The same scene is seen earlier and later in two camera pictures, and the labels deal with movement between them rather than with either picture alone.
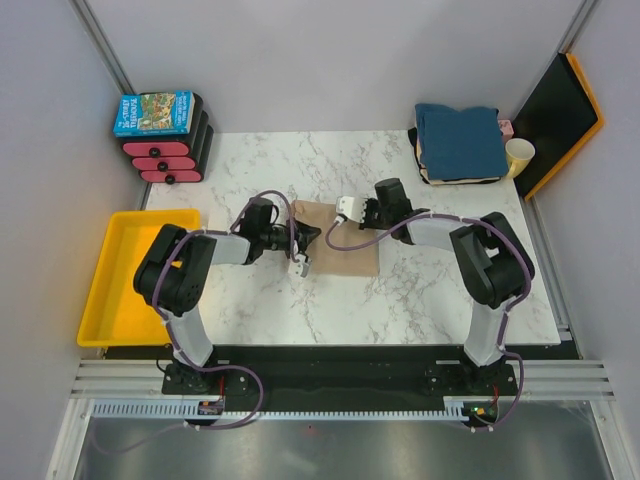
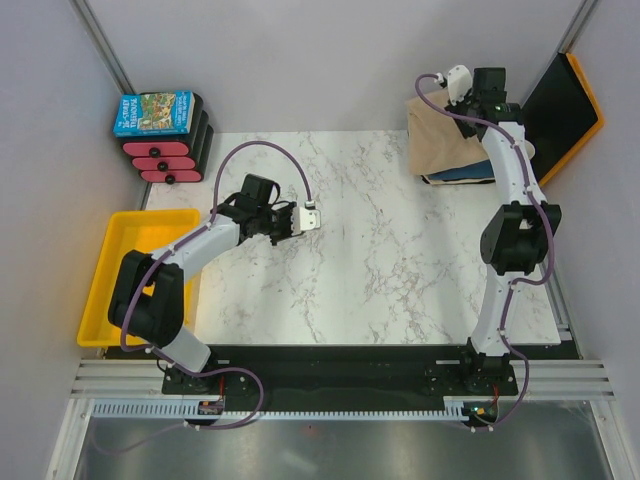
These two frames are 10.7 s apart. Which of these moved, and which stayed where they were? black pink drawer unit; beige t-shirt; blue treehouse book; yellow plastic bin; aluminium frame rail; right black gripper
Moved: beige t-shirt; right black gripper
Stayed: blue treehouse book; black pink drawer unit; yellow plastic bin; aluminium frame rail
